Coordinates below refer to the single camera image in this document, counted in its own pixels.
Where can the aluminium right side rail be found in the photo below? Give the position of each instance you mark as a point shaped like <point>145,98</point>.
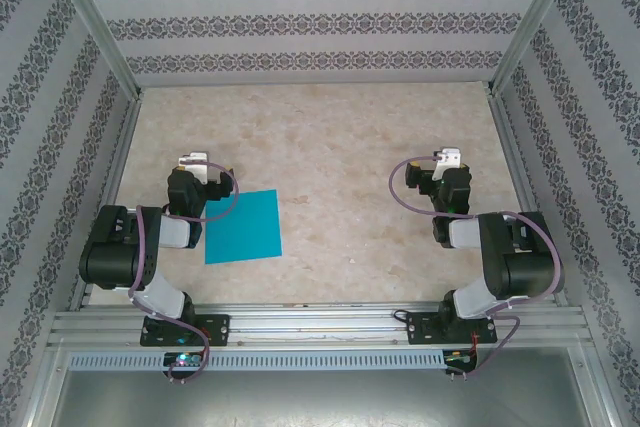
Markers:
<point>525,197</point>

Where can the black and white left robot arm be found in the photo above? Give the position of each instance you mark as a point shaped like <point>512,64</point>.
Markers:
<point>107,257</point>

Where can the aluminium right frame post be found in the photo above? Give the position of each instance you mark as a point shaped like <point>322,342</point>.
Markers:
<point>535,22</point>

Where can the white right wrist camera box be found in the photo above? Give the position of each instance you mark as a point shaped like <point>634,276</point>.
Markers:
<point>450,157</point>

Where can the left controller board with lights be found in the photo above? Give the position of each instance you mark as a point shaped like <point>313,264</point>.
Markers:
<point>185,359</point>

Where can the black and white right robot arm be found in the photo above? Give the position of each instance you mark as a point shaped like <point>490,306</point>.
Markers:
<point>525,267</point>

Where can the controller board with lights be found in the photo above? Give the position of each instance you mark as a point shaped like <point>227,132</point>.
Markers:
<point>185,359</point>
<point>460,358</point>

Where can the aluminium left side rail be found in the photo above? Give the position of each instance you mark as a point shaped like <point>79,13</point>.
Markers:
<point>107,197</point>

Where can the grey metal sheet tray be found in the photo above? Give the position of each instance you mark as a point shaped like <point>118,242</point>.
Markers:
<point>320,397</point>

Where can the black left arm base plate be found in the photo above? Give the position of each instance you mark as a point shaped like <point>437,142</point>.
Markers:
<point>215,329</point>

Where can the aluminium left frame post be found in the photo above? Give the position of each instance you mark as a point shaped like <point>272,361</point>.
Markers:
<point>95,22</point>

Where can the right controller board with lights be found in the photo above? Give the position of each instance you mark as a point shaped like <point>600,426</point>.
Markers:
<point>460,358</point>

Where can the aluminium frame post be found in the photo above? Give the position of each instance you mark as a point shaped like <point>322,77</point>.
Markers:
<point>535,22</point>
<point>95,22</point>

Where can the blue paper sheet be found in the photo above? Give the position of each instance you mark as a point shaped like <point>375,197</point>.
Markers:
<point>245,227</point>

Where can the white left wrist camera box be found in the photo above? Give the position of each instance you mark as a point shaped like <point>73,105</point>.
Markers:
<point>197,162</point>

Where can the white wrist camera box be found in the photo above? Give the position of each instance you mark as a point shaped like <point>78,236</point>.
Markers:
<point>197,162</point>
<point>450,157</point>

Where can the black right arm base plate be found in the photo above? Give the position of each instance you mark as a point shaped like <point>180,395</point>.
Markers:
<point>422,329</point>

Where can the long aluminium mounting rail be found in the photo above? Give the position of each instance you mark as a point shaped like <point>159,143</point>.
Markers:
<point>310,327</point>

